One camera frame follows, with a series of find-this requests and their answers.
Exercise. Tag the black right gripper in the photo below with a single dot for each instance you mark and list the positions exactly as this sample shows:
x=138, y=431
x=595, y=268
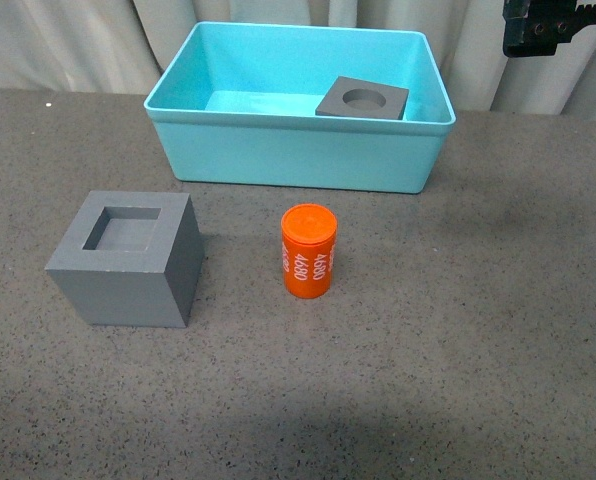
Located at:
x=536, y=28

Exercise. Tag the light blue plastic box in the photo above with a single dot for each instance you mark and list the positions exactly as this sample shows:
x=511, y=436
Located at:
x=237, y=104

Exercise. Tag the beige curtain backdrop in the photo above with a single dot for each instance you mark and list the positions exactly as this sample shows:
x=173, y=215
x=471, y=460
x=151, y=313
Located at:
x=123, y=46

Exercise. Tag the gray cube square recess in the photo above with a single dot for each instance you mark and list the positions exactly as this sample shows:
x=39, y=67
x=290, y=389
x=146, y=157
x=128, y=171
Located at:
x=131, y=259

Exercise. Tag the orange cylinder white numbers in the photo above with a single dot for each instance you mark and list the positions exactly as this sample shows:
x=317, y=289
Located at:
x=308, y=243

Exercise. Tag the gray cube round recess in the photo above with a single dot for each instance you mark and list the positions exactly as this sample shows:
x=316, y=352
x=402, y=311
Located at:
x=356, y=98

